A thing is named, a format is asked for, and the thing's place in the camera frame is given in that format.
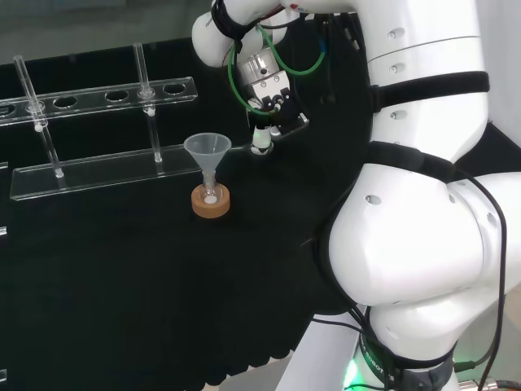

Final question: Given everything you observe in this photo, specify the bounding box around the clear acrylic funnel stand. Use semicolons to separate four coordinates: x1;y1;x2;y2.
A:
0;42;205;203

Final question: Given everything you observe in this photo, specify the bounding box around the translucent plastic funnel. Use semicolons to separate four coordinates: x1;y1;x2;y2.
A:
182;133;233;193

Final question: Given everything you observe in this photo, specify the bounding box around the black cable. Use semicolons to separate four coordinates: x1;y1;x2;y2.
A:
445;160;509;391

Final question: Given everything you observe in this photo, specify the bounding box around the green cable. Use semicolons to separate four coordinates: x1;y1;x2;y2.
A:
226;22;327;118

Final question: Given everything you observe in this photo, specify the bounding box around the cork ring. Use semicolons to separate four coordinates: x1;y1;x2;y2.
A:
190;183;232;221

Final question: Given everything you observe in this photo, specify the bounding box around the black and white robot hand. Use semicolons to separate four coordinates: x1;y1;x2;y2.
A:
243;72;311;156

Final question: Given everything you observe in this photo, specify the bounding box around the black table cloth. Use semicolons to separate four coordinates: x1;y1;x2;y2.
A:
0;36;521;386

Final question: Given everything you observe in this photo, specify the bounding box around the clear round-bottom flask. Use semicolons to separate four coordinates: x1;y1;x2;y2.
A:
199;175;223;207

